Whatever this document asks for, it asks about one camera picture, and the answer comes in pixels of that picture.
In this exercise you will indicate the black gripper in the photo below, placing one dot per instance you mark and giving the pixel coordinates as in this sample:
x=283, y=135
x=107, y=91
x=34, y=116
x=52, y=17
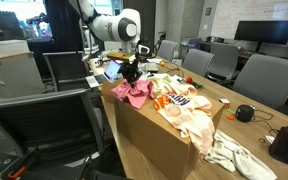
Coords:
x=130, y=69

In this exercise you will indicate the pink cloth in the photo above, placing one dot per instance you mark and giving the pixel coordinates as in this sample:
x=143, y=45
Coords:
x=134, y=92

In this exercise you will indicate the peach printed t-shirt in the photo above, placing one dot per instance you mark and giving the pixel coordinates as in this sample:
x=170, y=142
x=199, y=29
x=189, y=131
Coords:
x=184, y=113

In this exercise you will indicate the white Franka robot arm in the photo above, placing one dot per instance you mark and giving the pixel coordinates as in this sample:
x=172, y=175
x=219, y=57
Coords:
x=114, y=26

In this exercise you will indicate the small open cardboard box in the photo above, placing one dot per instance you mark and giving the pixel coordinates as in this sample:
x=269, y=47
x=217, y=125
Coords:
x=109, y=91

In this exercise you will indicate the grey fabric office chair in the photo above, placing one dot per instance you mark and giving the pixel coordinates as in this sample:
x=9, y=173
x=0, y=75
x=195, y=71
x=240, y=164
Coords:
x=222, y=60
x=167, y=50
x=197, y=61
x=267, y=80

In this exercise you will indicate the large cardboard box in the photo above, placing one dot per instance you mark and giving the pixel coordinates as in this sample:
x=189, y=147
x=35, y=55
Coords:
x=144, y=140

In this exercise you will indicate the black mesh office chair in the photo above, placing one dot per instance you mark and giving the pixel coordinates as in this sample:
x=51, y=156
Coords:
x=67, y=70

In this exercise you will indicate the grey mesh-back office chair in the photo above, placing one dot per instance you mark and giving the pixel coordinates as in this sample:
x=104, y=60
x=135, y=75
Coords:
x=44, y=123

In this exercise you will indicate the white storage box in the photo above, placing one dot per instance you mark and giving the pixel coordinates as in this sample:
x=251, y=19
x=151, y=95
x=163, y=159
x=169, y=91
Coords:
x=7, y=47

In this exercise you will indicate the clear plastic bag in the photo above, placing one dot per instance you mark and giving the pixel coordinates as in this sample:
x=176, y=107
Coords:
x=150, y=67

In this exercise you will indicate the silver laptop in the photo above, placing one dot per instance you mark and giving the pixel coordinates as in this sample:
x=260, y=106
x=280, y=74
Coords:
x=107, y=73

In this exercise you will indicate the light green cloth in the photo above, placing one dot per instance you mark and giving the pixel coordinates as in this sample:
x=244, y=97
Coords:
x=160, y=80

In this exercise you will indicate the small yellow ball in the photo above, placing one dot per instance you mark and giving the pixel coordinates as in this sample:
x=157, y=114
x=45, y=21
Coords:
x=162, y=63

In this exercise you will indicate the orange ball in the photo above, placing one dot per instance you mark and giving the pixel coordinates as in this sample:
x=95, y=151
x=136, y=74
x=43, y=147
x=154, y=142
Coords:
x=189, y=80

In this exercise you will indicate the small colourful cube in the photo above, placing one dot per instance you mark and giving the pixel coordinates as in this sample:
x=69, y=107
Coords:
x=224, y=102

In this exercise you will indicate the small orange piece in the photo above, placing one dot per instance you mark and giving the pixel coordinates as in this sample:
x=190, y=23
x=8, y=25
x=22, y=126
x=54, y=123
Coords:
x=230, y=117

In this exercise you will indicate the round black speaker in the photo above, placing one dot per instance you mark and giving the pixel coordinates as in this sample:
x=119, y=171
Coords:
x=244, y=113

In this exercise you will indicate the grey cabinet with wood top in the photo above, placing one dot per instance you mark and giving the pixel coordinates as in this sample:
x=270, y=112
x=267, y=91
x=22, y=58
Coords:
x=10, y=76

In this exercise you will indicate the white cloth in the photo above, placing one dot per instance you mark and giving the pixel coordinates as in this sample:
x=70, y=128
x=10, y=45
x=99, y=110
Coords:
x=237, y=156

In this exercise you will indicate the black computer monitor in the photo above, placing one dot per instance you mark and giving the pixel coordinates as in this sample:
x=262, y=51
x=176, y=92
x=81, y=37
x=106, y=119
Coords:
x=264, y=31

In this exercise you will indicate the black orange clamp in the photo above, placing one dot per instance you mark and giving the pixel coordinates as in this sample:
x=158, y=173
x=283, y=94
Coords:
x=17, y=171

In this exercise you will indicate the black cylindrical appliance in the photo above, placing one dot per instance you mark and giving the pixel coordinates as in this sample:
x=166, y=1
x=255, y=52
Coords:
x=287, y=146

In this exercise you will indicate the yellow green wrist camera mount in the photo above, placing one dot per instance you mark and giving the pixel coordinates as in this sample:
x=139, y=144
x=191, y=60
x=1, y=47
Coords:
x=120, y=56

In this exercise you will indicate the wall whiteboard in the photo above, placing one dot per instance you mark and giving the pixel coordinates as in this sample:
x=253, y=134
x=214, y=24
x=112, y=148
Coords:
x=250, y=11

